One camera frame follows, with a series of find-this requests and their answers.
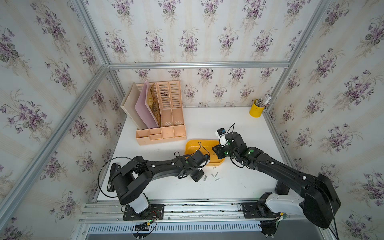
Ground pink folder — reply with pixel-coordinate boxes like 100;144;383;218
135;81;159;129

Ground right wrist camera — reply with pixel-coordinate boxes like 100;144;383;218
216;128;227;146

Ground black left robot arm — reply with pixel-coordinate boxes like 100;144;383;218
111;150;211;214

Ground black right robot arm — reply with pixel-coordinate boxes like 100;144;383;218
213;128;341;229

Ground pens in cup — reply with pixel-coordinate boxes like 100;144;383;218
254;94;272;108

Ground white slotted cable duct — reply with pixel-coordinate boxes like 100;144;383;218
88;221;262;235

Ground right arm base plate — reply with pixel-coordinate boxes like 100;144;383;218
240;202;282;219

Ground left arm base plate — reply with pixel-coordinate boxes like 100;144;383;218
123;204;165;221

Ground beige folder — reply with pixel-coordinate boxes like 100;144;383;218
120;83;148;130

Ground pink desk file organizer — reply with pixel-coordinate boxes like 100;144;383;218
136;81;187;146

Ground aluminium mounting rail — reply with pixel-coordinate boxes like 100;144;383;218
77;199;331;225

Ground yellow plastic storage box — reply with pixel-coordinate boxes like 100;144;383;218
185;140;225;167

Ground yellow pen holder cup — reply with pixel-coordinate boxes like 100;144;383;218
249;99;265;118

